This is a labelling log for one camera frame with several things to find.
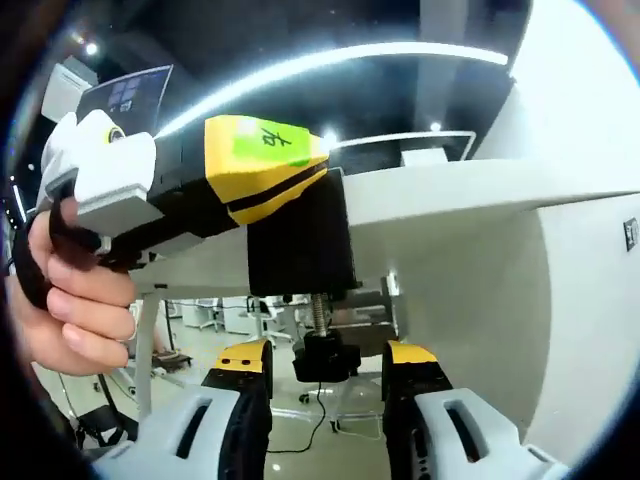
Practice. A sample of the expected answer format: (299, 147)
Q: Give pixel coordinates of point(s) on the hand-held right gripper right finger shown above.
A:
(415, 395)

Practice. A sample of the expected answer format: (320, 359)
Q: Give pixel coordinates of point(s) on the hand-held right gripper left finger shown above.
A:
(245, 400)

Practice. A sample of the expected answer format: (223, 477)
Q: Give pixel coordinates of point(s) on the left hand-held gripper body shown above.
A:
(85, 140)

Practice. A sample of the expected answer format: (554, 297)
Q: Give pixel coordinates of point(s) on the black fixed fixture clamp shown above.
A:
(300, 250)

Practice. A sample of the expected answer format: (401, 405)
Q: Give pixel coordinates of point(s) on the person's left hand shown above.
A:
(85, 320)

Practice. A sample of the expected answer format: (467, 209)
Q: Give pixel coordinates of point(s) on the white ceiling unit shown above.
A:
(62, 90)

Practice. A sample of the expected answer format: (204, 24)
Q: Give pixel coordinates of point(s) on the hanging black screen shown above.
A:
(130, 100)

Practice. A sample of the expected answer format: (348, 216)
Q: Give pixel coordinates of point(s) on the white office chair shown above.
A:
(270, 317)

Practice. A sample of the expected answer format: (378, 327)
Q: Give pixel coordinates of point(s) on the black socket plate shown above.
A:
(632, 234)

